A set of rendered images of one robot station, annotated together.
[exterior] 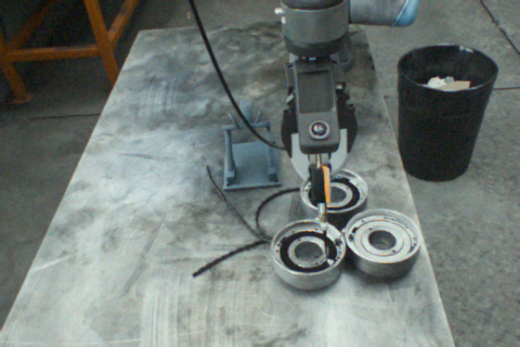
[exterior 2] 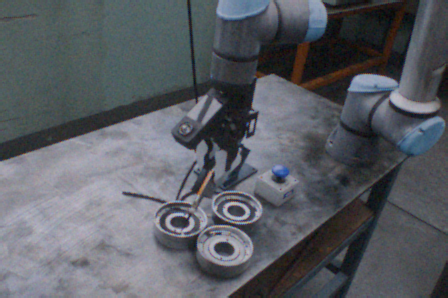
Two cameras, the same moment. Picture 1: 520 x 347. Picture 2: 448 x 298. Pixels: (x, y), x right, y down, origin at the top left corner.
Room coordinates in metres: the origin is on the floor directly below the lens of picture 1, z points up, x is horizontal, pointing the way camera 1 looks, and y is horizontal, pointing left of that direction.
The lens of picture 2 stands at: (-0.01, -0.47, 1.43)
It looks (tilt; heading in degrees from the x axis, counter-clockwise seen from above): 32 degrees down; 33
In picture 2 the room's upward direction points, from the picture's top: 9 degrees clockwise
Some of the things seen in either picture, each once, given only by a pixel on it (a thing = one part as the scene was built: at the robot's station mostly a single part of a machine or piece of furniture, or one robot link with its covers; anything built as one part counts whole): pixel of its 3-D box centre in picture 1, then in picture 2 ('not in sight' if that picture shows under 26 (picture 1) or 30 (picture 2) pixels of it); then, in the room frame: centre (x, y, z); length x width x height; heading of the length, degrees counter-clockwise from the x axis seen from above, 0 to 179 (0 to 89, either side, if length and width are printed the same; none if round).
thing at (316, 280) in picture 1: (308, 255); (179, 225); (0.52, -0.05, 0.82); 0.10 x 0.10 x 0.04
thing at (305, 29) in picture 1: (311, 17); (232, 66); (0.58, -0.08, 1.15); 0.08 x 0.08 x 0.05
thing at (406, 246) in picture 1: (382, 244); (223, 252); (0.52, -0.16, 0.82); 0.08 x 0.08 x 0.02
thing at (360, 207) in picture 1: (333, 198); (235, 214); (0.63, -0.11, 0.82); 0.10 x 0.10 x 0.04
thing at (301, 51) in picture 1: (315, 75); (229, 108); (0.59, -0.08, 1.07); 0.09 x 0.08 x 0.12; 177
